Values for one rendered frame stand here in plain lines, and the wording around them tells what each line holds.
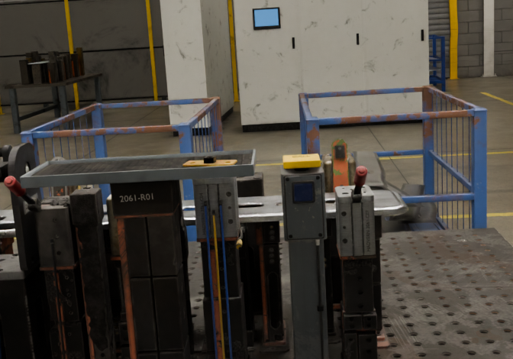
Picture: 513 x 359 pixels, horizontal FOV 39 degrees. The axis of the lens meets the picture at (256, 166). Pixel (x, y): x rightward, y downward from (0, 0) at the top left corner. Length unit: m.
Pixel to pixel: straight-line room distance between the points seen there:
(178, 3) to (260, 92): 1.50
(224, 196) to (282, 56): 8.02
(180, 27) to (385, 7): 2.55
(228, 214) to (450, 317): 0.63
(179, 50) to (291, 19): 1.46
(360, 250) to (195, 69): 8.09
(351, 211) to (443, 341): 0.41
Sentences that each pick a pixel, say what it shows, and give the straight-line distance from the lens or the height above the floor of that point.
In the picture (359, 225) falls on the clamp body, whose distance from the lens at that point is 1.37.
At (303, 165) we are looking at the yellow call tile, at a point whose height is 1.15.
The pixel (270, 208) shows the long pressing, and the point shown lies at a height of 1.00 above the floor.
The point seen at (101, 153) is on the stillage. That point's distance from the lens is 4.67.
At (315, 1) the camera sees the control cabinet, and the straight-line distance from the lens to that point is 9.34.
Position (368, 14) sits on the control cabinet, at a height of 1.39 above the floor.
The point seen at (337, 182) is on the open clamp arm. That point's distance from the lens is 1.68.
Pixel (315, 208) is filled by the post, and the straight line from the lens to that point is 1.19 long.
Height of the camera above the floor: 1.38
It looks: 11 degrees down
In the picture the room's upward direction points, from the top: 4 degrees counter-clockwise
